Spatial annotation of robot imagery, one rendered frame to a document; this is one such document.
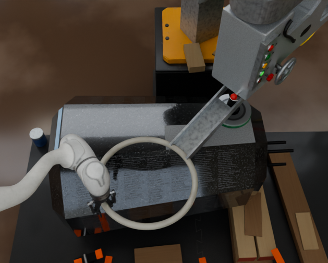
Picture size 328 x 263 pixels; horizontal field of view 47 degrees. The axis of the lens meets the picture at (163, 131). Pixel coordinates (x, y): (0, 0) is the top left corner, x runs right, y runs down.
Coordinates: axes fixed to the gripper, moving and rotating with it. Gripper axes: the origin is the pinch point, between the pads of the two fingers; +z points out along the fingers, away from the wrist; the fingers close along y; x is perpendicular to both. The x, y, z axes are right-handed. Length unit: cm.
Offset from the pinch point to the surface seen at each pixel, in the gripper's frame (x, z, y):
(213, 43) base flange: 71, 2, 111
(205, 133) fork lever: 8, -12, 61
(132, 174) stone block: 15.0, 9.5, 22.1
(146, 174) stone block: 11.2, 9.9, 28.9
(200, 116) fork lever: 16, -14, 63
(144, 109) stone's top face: 43, -1, 44
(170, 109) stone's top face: 36, -1, 57
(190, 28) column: 81, -7, 99
